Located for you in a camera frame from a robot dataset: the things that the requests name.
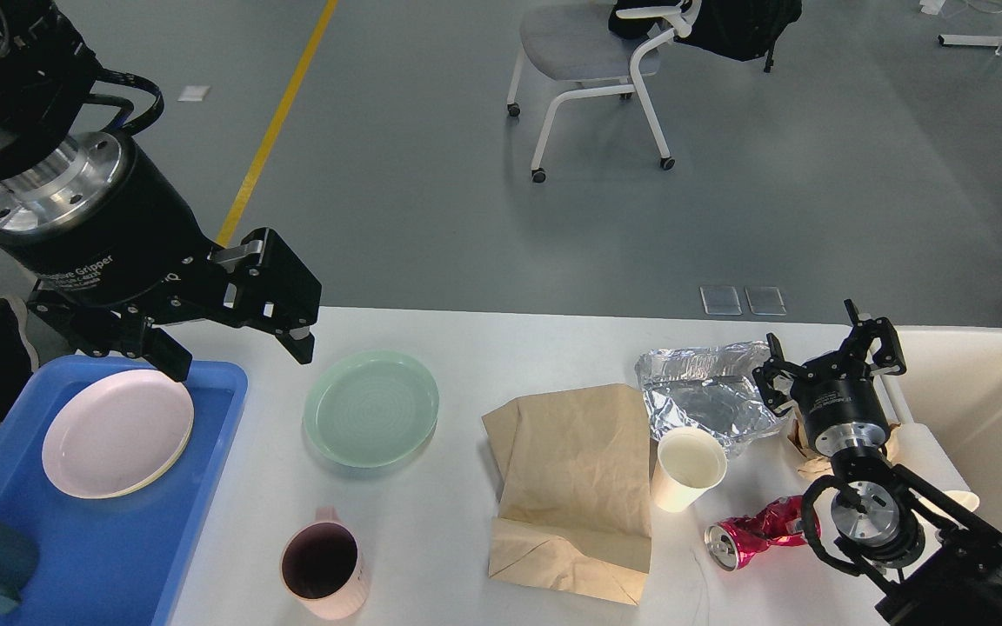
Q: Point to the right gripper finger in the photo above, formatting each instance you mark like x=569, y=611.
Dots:
x=872, y=348
x=778, y=402

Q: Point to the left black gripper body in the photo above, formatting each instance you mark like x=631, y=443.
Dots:
x=100, y=228

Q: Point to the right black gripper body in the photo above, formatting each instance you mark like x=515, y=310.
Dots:
x=840, y=413

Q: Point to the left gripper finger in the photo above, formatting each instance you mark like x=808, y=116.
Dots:
x=100, y=331
x=262, y=284

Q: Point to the green plate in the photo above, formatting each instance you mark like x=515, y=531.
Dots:
x=372, y=409

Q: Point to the pink ribbed mug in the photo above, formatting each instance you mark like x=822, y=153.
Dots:
x=323, y=568

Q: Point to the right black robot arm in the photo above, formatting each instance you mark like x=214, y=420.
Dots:
x=935, y=562

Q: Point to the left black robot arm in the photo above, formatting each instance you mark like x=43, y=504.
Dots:
x=52, y=86

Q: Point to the crumpled brown napkin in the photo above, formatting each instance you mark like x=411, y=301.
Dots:
x=810, y=464

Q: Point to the crumpled aluminium foil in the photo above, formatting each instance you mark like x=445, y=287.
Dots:
x=709, y=388

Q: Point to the white plastic bin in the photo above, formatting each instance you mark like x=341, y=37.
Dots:
x=953, y=385

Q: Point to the pink plate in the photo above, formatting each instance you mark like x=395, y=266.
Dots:
x=118, y=435

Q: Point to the white paper cup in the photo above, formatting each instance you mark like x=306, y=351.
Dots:
x=689, y=463

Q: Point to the crushed red can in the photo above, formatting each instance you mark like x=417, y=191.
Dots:
x=736, y=540

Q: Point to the brown paper bag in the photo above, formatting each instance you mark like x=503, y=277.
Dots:
x=574, y=514

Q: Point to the blue plastic tray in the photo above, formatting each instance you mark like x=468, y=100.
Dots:
x=118, y=561

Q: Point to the black backpack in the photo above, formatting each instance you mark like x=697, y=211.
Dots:
x=739, y=30

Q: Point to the grey white office chair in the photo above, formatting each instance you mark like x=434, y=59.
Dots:
x=572, y=43

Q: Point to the white desk frame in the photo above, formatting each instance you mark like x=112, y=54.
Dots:
x=963, y=24

